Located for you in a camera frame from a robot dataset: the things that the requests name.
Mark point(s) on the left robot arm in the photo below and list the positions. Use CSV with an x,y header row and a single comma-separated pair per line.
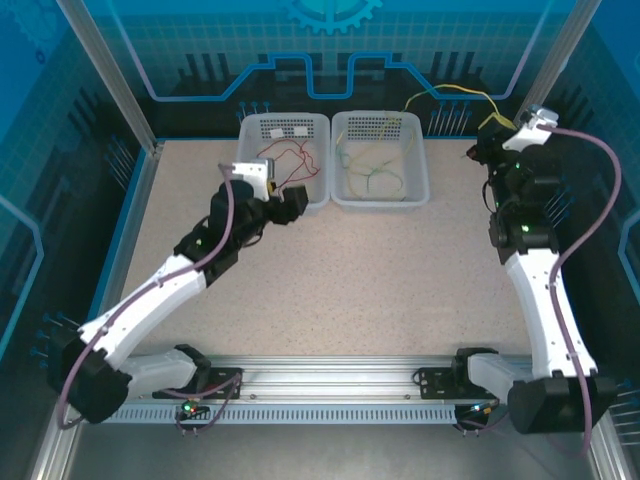
x,y
150,300

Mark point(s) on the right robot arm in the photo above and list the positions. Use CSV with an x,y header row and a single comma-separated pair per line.
x,y
545,310

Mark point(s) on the white perforated basket with stickers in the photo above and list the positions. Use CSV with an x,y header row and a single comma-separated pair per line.
x,y
320,200

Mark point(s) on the white sticker label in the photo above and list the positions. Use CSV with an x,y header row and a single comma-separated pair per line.
x,y
302,131
276,133

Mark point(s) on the plain white perforated basket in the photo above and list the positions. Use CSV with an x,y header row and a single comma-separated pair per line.
x,y
420,195

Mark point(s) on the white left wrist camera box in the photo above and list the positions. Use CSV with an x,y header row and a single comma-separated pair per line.
x,y
252,175

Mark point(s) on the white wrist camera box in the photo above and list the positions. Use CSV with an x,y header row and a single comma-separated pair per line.
x,y
252,175
530,130

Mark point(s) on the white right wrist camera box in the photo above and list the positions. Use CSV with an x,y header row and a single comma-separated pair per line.
x,y
530,130

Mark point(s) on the aluminium frame post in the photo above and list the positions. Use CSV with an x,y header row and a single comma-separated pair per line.
x,y
105,65
550,55

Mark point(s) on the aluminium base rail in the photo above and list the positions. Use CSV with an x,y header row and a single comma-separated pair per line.
x,y
325,375

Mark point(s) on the aluminium frame beam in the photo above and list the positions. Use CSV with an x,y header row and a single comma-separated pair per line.
x,y
617,450
100,300

